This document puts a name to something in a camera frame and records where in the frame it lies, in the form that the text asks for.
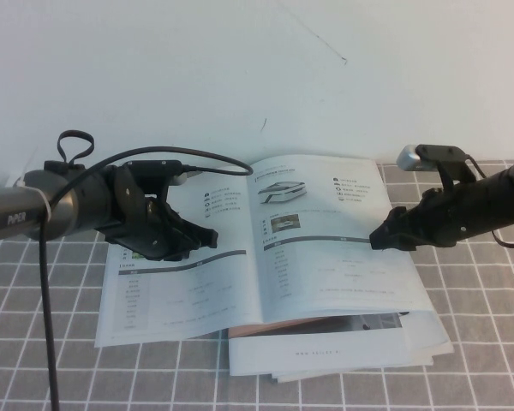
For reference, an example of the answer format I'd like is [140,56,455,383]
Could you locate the plain white brochure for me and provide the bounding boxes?
[269,354,434,384]

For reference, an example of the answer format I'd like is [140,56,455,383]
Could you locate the short black looped cable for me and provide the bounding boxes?
[57,129,96,167]

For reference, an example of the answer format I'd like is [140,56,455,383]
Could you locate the white brochure with web address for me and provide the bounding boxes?
[227,312,412,378]

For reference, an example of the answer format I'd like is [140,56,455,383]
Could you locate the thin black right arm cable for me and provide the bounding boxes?
[464,153,514,248]

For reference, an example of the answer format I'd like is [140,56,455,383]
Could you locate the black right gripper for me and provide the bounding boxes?
[369,183,477,253]

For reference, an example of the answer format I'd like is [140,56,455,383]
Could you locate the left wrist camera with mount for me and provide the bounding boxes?
[123,158,188,188]

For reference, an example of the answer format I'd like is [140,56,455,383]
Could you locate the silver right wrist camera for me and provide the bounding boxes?
[396,144,475,186]

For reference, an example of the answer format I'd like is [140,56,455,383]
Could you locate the white product catalogue book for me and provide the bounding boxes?
[94,156,433,348]

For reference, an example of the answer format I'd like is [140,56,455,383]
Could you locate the grey white checkered tablecloth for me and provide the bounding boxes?
[0,160,514,411]

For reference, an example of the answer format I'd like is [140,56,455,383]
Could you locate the white brochure with cream edge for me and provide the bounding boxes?
[400,308,453,360]

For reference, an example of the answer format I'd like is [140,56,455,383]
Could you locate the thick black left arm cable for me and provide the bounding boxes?
[37,145,256,411]

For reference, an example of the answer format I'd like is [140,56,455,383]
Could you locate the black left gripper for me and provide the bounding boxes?
[97,161,220,263]

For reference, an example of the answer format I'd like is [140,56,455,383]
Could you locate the white zip tie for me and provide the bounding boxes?
[18,178,55,220]

